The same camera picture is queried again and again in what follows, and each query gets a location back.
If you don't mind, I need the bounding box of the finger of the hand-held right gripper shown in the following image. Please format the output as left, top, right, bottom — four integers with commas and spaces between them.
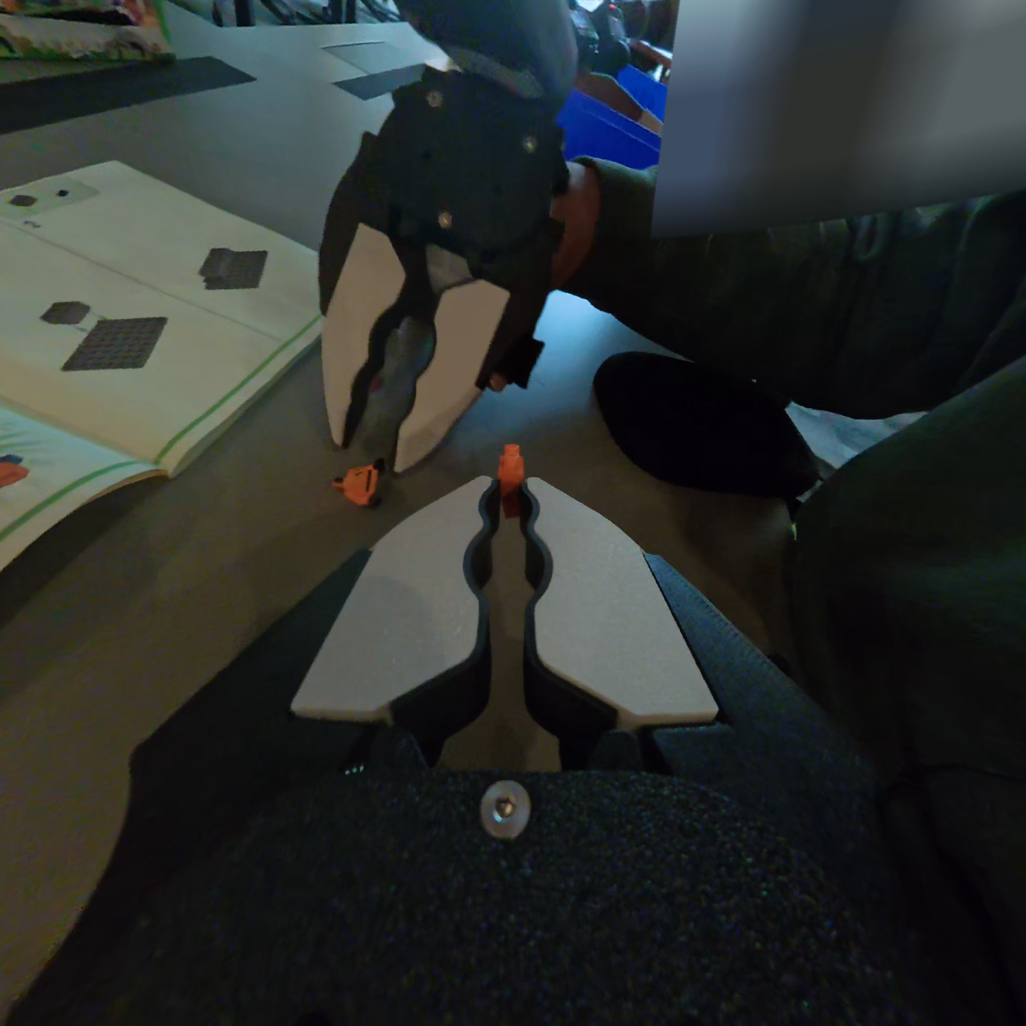
321, 222, 411, 450
390, 273, 517, 476

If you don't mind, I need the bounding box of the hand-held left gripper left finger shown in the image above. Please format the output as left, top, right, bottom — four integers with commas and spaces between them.
292, 477, 490, 722

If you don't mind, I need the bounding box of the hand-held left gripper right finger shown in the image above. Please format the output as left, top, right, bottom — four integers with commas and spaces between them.
522, 477, 719, 727

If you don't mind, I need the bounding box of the orange toy brick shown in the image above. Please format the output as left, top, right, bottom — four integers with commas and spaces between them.
496, 445, 528, 517

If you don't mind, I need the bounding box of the orange pumpkin face brick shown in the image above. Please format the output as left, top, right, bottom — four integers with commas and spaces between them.
332, 459, 387, 508

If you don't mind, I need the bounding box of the white instruction booklet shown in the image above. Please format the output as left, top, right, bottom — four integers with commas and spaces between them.
1, 158, 328, 573

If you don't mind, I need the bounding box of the green toy brick box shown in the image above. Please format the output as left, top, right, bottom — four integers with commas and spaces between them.
1, 1, 174, 62

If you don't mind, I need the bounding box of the person's right hand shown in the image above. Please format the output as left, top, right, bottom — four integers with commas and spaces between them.
542, 158, 610, 298

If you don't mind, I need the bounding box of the black chair armrest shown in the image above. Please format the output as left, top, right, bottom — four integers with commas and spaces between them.
594, 353, 822, 500

